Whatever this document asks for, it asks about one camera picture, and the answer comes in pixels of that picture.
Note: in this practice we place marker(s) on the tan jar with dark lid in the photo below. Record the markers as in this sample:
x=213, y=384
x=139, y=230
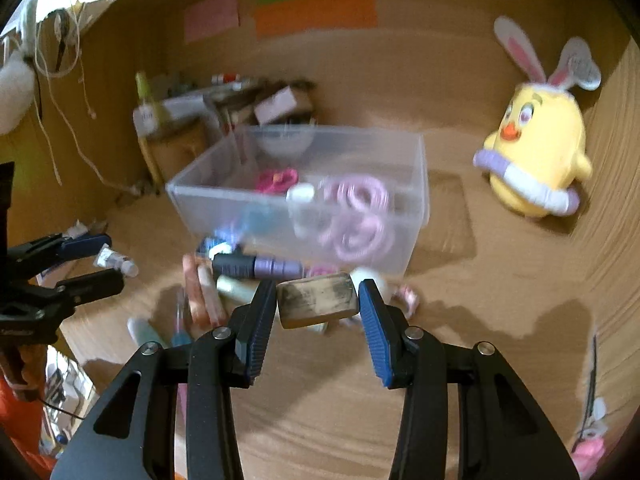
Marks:
x=172, y=155

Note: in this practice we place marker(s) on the white round item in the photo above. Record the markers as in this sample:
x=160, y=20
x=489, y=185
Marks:
x=370, y=280

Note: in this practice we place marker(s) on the clear tube with white cap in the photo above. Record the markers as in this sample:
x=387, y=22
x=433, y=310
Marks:
x=117, y=260

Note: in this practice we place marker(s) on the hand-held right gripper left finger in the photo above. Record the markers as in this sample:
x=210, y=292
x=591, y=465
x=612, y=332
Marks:
x=257, y=345

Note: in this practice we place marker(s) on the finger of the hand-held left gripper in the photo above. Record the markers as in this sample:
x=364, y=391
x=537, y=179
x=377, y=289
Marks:
x=95, y=284
x=87, y=245

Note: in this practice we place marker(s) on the blue small item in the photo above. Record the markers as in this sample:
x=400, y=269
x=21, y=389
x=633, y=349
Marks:
x=220, y=246

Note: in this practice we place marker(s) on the pink and white small item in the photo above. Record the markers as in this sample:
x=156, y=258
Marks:
x=407, y=300

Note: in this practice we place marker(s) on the pink sticky note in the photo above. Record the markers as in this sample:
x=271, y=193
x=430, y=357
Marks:
x=211, y=16

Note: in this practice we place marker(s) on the dark hanging hair clip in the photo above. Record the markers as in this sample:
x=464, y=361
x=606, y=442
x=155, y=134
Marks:
x=61, y=40

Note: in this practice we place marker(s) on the pale teal tube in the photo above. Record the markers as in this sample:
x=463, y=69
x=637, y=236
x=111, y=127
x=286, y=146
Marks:
x=142, y=331

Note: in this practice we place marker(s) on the pink stick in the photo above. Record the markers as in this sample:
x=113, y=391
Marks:
x=211, y=300

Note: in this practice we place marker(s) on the orange stick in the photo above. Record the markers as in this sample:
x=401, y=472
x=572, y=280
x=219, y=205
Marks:
x=192, y=290

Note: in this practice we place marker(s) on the yellow chick plush toy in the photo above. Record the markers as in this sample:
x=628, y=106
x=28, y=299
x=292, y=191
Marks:
x=540, y=145

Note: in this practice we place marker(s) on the thin blue stick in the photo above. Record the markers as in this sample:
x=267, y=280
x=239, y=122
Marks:
x=179, y=330

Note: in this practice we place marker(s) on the orange sticky note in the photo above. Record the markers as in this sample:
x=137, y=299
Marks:
x=315, y=15

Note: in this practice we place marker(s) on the white tape roll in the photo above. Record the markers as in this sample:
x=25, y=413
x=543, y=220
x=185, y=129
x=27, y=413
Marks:
x=300, y=193

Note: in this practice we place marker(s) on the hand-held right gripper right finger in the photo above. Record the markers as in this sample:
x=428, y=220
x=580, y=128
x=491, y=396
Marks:
x=375, y=340

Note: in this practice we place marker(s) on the red and white marker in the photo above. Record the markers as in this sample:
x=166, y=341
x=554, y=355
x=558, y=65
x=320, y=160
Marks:
x=230, y=78

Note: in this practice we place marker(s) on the clear plastic bowl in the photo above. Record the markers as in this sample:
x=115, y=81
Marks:
x=284, y=142

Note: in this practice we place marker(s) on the person's left hand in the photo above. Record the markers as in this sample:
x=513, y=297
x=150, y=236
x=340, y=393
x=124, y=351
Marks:
x=30, y=370

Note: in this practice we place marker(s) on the white fluffy item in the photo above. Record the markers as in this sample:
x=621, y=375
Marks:
x=12, y=90

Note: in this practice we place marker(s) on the pink scissors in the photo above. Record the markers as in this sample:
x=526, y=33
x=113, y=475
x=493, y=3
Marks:
x=275, y=181

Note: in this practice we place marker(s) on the stack of books and papers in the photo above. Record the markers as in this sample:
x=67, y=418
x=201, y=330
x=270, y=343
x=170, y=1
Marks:
x=200, y=100

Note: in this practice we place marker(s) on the light green tube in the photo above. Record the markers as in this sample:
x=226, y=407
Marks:
x=235, y=287

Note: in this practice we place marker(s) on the clear plastic storage box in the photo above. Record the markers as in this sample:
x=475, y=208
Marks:
x=395, y=255

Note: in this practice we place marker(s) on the purple and black tube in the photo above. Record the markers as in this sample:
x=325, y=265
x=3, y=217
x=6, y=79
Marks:
x=270, y=266

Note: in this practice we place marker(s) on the pink fluffy item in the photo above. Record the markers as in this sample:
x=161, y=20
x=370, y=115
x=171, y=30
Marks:
x=589, y=455

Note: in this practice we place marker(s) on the white small box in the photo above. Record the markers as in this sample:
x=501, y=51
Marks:
x=276, y=105

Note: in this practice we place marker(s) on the person's left forearm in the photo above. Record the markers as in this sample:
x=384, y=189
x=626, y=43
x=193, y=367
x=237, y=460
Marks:
x=17, y=430

